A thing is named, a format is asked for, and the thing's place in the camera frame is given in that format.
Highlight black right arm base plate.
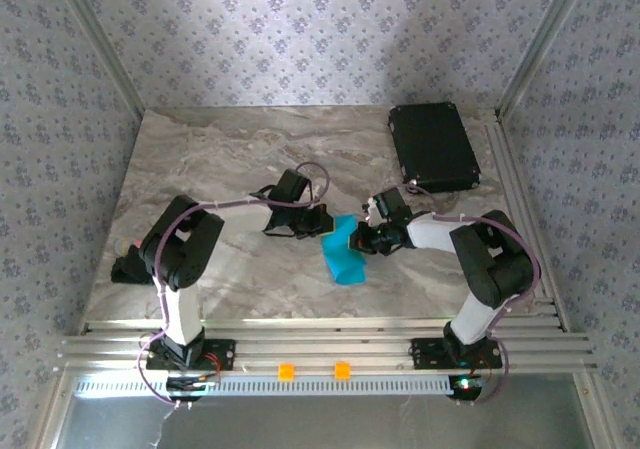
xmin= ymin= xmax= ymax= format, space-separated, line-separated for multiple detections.
xmin=410 ymin=337 xmax=503 ymax=370

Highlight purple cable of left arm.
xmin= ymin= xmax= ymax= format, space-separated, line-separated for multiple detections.
xmin=135 ymin=161 xmax=331 ymax=409

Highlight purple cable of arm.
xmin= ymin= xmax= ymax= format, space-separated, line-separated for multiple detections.
xmin=135 ymin=161 xmax=331 ymax=409
xmin=405 ymin=182 xmax=543 ymax=405

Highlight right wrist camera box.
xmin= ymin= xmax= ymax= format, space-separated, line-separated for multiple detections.
xmin=367 ymin=188 xmax=414 ymax=224

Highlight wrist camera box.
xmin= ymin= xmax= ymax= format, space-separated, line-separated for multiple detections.
xmin=367 ymin=188 xmax=414 ymax=224
xmin=273 ymin=168 xmax=310 ymax=205

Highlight grey metal sheet panel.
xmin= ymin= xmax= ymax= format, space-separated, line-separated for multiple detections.
xmin=49 ymin=373 xmax=619 ymax=449

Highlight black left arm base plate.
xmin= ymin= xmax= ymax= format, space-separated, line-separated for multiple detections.
xmin=145 ymin=338 xmax=236 ymax=371

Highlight black hard case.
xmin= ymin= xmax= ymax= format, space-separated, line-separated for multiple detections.
xmin=388 ymin=101 xmax=482 ymax=194

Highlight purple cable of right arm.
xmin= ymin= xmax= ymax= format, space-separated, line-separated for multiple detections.
xmin=405 ymin=182 xmax=543 ymax=405

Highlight black controller board red wires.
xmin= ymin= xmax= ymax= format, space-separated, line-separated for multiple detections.
xmin=165 ymin=376 xmax=220 ymax=403

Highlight aluminium rail frame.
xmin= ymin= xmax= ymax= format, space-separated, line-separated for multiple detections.
xmin=54 ymin=318 xmax=599 ymax=375

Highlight black controller board green light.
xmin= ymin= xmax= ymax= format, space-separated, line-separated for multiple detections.
xmin=448 ymin=374 xmax=494 ymax=403

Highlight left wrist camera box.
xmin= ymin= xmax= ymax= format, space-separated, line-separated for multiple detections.
xmin=273 ymin=168 xmax=310 ymax=205

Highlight slotted grey cable duct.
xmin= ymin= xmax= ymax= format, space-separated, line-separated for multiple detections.
xmin=73 ymin=374 xmax=464 ymax=398

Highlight blue cloth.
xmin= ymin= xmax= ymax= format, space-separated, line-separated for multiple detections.
xmin=321 ymin=214 xmax=369 ymax=286

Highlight aluminium side rail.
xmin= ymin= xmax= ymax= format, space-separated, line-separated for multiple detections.
xmin=480 ymin=110 xmax=571 ymax=333

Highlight aluminium corner post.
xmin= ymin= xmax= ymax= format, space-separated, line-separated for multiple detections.
xmin=496 ymin=0 xmax=599 ymax=123
xmin=49 ymin=0 xmax=147 ymax=120

